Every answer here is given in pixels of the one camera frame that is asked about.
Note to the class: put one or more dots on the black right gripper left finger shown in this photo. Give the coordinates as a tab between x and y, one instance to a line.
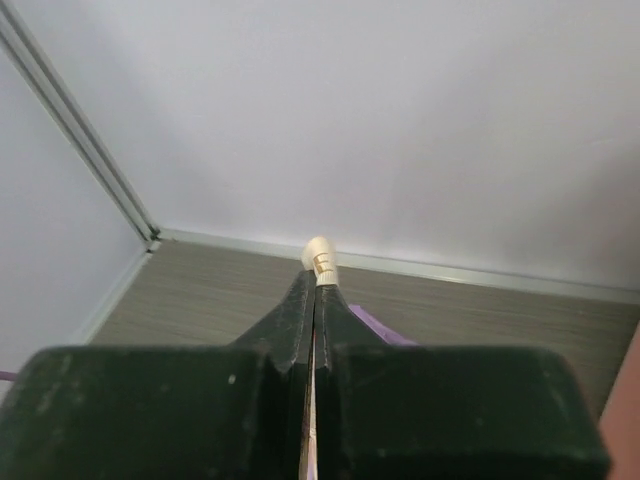
167	412

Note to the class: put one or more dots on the purple pink wrapping paper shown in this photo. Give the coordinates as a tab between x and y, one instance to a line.
385	333

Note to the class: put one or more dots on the aluminium frame post left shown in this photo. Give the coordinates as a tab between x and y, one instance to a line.
43	79

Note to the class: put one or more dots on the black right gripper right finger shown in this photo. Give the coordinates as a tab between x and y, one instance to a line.
387	411

